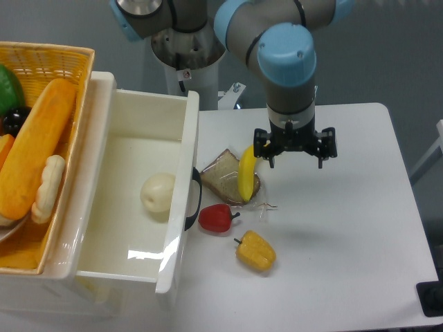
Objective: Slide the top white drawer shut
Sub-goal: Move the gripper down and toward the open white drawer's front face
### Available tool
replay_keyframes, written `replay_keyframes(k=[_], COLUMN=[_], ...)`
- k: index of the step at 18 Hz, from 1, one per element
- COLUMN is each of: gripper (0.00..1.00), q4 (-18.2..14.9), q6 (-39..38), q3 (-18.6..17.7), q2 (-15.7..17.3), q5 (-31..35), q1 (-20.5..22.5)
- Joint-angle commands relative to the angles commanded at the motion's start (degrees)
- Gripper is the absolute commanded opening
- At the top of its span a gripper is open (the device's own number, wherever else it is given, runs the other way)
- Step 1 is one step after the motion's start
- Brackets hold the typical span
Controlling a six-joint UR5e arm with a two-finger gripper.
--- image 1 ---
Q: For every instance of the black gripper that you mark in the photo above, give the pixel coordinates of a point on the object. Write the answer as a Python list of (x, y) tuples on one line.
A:
[(320, 144)]

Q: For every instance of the white drawer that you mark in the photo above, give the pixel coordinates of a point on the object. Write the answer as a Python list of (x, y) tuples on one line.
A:
[(148, 134)]

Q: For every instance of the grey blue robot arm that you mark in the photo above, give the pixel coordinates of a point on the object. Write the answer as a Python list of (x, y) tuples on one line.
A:
[(271, 38)]

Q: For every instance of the white drawer cabinet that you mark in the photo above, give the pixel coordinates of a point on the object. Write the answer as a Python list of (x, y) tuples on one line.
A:
[(60, 289)]

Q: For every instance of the yellow toy banana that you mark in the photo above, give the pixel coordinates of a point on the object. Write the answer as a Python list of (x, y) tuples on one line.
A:
[(246, 173)]

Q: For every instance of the bread slice in plastic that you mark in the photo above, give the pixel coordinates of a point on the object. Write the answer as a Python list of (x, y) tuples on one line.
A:
[(220, 177)]

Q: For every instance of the red toy bell pepper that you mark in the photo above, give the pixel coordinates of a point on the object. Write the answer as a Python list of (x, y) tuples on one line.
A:
[(217, 218)]

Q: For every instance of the yellow toy bell pepper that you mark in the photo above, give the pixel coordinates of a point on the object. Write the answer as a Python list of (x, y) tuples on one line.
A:
[(255, 251)]

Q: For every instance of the black device at edge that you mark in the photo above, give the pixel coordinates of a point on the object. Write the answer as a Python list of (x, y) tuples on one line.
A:
[(430, 297)]

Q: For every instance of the cream toy croissant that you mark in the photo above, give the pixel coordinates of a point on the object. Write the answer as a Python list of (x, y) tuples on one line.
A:
[(42, 208)]

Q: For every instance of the yellow wicker basket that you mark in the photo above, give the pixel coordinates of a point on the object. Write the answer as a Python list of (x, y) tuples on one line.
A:
[(36, 65)]

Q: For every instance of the orange toy baguette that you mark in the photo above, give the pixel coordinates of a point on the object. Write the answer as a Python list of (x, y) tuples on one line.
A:
[(35, 142)]

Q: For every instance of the dark purple toy grapes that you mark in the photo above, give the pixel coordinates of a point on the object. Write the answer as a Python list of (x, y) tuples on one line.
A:
[(14, 119)]

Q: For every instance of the green toy vegetable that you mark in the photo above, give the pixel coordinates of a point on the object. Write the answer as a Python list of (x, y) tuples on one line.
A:
[(12, 94)]

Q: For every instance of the orange toy carrot piece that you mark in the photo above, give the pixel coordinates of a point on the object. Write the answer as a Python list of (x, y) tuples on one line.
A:
[(6, 143)]

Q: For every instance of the white plate in basket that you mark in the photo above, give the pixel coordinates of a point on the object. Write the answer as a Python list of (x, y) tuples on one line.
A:
[(8, 231)]

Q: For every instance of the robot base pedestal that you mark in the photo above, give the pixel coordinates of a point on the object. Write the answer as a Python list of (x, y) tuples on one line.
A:
[(190, 62)]

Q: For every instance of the white frame at right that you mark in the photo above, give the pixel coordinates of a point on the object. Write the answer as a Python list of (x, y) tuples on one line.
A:
[(428, 159)]

